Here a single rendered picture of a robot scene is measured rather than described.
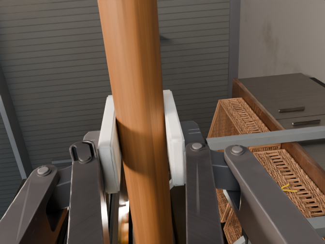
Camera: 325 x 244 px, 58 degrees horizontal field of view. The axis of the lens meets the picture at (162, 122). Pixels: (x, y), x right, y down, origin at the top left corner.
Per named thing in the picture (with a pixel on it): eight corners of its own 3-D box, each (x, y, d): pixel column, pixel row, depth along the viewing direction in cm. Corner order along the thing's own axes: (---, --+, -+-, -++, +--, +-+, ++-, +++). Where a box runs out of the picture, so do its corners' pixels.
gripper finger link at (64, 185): (101, 207, 14) (38, 214, 14) (109, 149, 18) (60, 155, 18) (96, 182, 13) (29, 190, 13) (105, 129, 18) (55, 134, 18)
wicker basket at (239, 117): (271, 219, 158) (220, 225, 157) (237, 158, 208) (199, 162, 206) (283, 143, 135) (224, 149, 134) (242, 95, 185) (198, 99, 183)
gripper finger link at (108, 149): (119, 193, 16) (106, 195, 16) (123, 130, 22) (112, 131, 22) (111, 146, 14) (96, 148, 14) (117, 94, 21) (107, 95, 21)
